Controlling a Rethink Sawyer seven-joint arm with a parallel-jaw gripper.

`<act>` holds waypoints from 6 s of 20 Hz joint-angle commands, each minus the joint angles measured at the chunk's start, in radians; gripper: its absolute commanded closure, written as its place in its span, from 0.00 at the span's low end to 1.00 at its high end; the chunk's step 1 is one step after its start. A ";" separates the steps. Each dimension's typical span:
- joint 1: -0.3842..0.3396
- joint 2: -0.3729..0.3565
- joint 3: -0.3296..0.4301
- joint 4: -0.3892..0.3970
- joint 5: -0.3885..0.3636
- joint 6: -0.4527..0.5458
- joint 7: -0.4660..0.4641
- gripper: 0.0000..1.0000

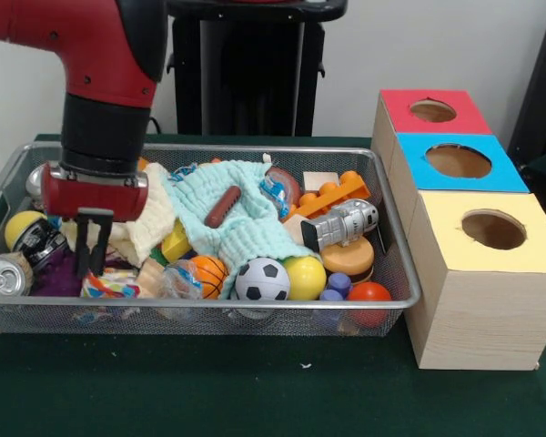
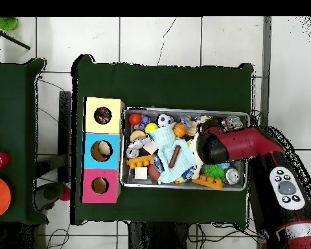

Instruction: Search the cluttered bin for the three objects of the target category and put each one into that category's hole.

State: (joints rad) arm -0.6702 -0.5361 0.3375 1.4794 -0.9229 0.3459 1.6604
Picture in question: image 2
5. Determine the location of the black and white soccer ball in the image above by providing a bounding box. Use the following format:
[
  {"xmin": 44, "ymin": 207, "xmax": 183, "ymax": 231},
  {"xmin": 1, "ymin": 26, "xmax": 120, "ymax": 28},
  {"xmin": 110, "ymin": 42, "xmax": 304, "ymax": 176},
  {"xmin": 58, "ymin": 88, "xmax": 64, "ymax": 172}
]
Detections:
[{"xmin": 156, "ymin": 113, "xmax": 174, "ymax": 128}]

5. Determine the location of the mint green cloth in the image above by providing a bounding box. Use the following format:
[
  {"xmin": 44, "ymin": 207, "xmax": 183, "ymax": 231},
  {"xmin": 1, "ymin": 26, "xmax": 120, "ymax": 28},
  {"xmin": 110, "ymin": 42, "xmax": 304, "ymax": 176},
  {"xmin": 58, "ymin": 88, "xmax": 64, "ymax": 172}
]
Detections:
[{"xmin": 148, "ymin": 123, "xmax": 197, "ymax": 184}]

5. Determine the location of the small orange basketball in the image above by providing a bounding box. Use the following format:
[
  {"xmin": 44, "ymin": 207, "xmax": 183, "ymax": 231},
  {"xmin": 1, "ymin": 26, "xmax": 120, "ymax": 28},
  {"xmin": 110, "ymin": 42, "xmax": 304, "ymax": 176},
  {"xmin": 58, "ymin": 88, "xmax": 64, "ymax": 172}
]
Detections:
[{"xmin": 172, "ymin": 123, "xmax": 188, "ymax": 137}]

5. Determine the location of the cream cloth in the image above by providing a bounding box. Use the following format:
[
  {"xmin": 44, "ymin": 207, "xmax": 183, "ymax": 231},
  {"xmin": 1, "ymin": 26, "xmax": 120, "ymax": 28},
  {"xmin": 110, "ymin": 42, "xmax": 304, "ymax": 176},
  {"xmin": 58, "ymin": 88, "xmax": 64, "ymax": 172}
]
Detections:
[{"xmin": 189, "ymin": 134, "xmax": 204, "ymax": 180}]

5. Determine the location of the dark green table cloth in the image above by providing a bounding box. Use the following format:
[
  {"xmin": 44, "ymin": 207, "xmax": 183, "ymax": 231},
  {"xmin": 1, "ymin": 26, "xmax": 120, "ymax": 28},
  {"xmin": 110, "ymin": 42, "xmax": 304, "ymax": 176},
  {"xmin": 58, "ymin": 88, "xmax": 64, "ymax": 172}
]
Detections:
[
  {"xmin": 70, "ymin": 54, "xmax": 255, "ymax": 226},
  {"xmin": 0, "ymin": 58, "xmax": 49, "ymax": 226}
]

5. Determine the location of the black rod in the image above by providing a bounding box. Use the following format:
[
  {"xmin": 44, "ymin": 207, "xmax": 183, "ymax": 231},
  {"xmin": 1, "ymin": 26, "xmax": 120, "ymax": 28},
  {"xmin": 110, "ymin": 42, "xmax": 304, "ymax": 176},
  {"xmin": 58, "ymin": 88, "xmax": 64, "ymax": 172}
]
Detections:
[{"xmin": 0, "ymin": 25, "xmax": 31, "ymax": 51}]

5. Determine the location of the brown toy sausage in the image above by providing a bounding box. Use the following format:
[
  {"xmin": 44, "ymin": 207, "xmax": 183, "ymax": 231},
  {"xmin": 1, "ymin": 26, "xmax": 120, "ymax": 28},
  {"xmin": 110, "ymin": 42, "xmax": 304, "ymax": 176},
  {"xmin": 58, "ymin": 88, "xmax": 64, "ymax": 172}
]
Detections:
[{"xmin": 168, "ymin": 144, "xmax": 181, "ymax": 169}]

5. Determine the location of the long orange toy brick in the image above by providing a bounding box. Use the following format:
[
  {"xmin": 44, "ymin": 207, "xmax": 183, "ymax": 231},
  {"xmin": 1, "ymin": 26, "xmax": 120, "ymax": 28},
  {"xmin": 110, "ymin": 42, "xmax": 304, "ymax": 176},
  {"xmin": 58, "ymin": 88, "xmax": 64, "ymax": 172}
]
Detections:
[{"xmin": 190, "ymin": 173, "xmax": 224, "ymax": 191}]

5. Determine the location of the silver mesh bin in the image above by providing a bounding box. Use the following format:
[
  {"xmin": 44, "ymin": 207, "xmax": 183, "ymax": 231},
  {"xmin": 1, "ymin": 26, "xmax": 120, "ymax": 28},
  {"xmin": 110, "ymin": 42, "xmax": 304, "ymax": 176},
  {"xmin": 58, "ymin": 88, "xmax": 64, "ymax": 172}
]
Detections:
[{"xmin": 120, "ymin": 106, "xmax": 250, "ymax": 192}]

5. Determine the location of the wooden box with three holes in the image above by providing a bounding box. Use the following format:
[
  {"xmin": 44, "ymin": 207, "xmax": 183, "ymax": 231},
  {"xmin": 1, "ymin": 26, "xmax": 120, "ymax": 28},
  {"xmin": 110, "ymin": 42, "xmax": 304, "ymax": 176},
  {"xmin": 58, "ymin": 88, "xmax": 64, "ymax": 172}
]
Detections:
[{"xmin": 80, "ymin": 97, "xmax": 126, "ymax": 204}]

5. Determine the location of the yellow ball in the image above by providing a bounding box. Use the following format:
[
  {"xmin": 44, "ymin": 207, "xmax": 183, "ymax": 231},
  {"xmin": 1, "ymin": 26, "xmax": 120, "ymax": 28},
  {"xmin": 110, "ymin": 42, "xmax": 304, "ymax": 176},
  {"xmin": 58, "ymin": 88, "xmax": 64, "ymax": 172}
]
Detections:
[{"xmin": 144, "ymin": 122, "xmax": 159, "ymax": 134}]

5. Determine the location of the grey rounded device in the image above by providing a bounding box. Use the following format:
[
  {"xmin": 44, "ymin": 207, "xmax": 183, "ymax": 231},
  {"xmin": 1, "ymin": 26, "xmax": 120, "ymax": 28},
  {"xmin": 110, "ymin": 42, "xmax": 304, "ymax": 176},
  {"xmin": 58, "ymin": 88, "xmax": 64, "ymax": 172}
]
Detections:
[{"xmin": 33, "ymin": 181, "xmax": 66, "ymax": 211}]

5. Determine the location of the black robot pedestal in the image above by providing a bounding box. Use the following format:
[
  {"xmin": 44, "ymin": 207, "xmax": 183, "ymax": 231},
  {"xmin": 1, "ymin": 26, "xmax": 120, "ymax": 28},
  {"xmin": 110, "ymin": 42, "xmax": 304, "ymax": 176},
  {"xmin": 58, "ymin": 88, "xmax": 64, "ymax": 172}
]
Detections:
[{"xmin": 128, "ymin": 221, "xmax": 198, "ymax": 249}]

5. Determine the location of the green round object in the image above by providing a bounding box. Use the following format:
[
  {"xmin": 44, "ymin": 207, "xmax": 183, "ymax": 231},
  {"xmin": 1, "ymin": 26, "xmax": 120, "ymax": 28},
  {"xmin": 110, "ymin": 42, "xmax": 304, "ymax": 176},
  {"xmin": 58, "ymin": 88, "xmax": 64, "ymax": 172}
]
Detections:
[{"xmin": 0, "ymin": 17, "xmax": 19, "ymax": 31}]

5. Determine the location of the silver toy robot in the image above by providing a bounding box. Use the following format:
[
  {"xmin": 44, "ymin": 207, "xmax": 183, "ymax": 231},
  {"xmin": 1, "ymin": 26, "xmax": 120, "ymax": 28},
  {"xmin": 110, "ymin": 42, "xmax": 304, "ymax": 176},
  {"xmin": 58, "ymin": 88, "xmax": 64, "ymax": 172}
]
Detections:
[{"xmin": 126, "ymin": 136, "xmax": 152, "ymax": 159}]

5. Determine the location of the black metal stand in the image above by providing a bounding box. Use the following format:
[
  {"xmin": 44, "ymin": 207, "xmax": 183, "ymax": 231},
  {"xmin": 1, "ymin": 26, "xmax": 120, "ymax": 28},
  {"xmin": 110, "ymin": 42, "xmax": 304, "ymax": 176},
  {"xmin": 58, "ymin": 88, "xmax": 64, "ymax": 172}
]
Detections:
[{"xmin": 58, "ymin": 90, "xmax": 73, "ymax": 184}]

